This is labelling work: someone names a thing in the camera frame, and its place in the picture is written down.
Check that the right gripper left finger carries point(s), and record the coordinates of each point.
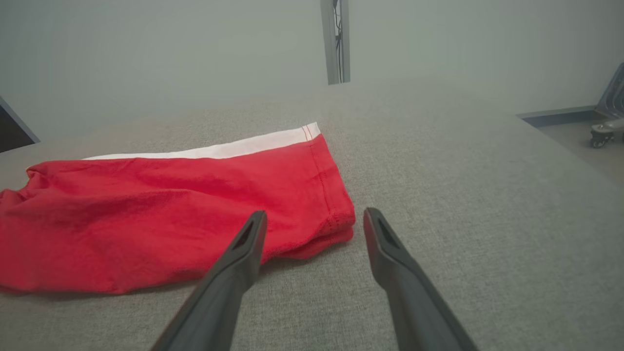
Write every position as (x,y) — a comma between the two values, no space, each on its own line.
(229,292)

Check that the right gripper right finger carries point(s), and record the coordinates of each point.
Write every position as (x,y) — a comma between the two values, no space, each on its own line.
(414,302)

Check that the red garment with white stripe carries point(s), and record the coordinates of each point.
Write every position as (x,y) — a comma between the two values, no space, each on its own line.
(146,219)

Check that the grey wheeled base with caster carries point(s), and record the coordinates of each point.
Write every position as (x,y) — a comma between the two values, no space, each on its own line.
(612,112)

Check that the grey metal frame post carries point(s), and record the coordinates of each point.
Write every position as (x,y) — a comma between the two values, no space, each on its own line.
(327,44)
(345,44)

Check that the dark panel by wall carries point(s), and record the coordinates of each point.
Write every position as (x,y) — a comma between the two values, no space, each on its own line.
(12,129)

